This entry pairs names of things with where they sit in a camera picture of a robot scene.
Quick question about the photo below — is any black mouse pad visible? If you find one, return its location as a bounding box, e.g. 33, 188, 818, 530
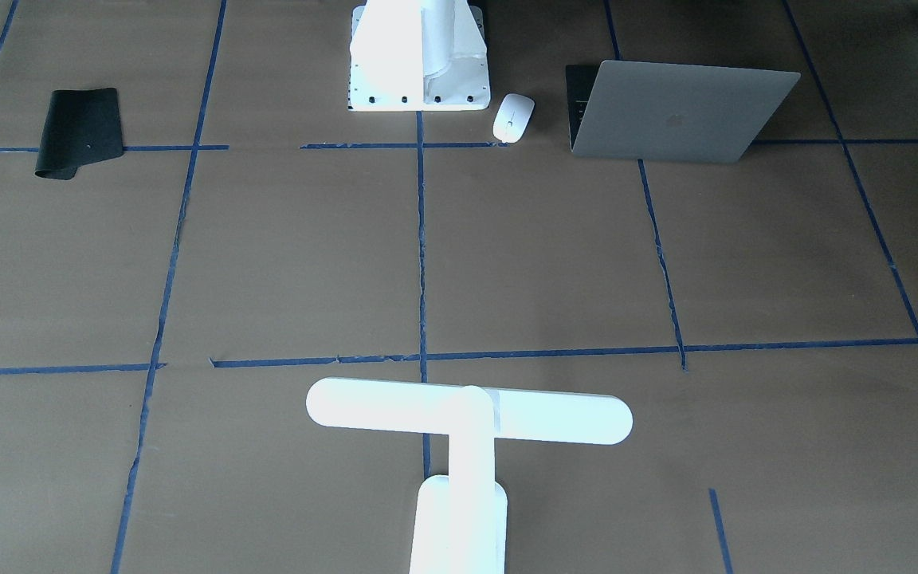
35, 87, 124, 179

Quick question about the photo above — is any white computer mouse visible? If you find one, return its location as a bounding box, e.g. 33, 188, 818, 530
492, 93, 536, 144

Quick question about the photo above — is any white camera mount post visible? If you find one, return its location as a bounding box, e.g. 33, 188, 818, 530
347, 1, 492, 112

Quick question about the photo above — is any white desk lamp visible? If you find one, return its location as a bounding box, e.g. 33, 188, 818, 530
306, 377, 634, 573

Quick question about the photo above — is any grey laptop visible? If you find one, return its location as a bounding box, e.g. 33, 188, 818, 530
565, 61, 800, 163

